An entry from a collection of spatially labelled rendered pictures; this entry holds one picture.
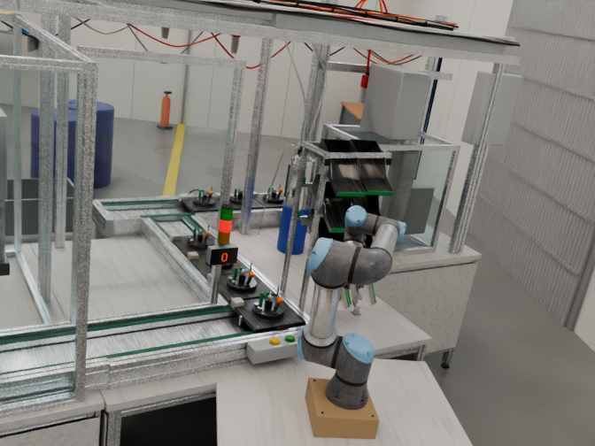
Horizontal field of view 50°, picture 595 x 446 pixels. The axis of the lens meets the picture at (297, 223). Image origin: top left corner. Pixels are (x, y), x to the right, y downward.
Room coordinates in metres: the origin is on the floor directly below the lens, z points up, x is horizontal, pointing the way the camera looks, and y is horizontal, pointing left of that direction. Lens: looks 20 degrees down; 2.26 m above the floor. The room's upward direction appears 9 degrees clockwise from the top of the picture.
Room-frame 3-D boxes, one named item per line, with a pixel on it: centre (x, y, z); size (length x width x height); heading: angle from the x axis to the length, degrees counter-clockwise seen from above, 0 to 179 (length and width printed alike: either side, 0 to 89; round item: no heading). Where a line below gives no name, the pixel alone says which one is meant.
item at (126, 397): (2.80, 0.32, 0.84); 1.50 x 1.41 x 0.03; 124
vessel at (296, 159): (3.43, 0.02, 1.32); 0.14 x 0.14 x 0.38
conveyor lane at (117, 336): (2.28, 0.33, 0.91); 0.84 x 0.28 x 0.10; 124
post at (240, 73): (2.45, 0.31, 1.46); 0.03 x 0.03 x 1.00; 34
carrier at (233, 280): (2.64, 0.21, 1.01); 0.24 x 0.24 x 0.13; 34
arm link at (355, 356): (1.94, -0.27, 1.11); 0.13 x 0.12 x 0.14; 78
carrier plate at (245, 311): (2.43, 0.07, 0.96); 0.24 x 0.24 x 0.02; 34
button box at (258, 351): (2.20, 0.02, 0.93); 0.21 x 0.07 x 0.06; 124
